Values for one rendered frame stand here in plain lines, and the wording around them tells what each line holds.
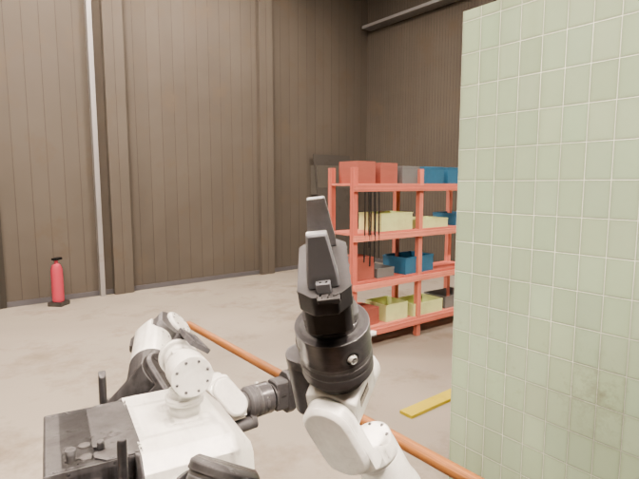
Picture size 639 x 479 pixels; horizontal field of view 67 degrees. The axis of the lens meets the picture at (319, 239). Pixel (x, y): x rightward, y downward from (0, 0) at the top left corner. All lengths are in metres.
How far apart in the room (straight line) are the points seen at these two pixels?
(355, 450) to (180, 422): 0.34
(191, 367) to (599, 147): 1.78
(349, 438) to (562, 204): 1.77
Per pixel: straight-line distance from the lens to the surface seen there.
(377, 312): 5.50
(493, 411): 2.60
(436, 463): 1.15
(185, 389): 0.82
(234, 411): 1.33
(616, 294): 2.19
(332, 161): 10.51
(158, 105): 8.86
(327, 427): 0.61
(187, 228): 8.96
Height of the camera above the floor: 1.78
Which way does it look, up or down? 7 degrees down
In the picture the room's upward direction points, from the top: straight up
